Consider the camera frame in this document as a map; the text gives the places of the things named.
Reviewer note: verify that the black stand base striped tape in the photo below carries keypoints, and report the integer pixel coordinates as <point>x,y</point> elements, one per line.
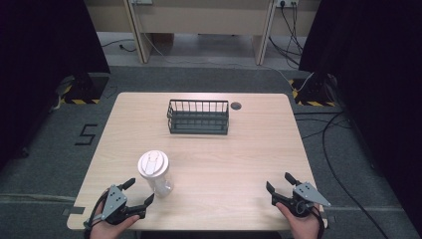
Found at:
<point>87,91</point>
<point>315,93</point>

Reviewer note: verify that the person's left hand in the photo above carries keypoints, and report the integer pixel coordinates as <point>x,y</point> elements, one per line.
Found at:
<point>109,229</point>

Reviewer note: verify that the person's right hand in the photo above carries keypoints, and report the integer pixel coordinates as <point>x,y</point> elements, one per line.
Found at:
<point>300,227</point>

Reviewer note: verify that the clear cup with white lid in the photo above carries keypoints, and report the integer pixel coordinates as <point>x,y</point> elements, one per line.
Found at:
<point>154,170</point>

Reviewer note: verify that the black curtain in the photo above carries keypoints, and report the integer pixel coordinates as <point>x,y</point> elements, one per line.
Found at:
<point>40,66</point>
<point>375,83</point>

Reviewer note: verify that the white wall socket with plugs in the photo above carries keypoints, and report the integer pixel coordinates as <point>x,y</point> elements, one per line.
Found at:
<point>287,2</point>

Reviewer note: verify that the beige wooden desk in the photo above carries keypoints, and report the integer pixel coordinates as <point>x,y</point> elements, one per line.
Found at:
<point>202,16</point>

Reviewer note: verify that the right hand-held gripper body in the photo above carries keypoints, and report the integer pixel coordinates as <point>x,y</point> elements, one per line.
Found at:
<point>300,198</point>

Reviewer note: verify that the grey floor tape patch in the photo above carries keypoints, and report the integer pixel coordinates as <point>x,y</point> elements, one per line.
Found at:
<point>73,210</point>

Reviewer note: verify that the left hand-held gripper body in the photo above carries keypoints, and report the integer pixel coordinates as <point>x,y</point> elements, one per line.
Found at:
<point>115,203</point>

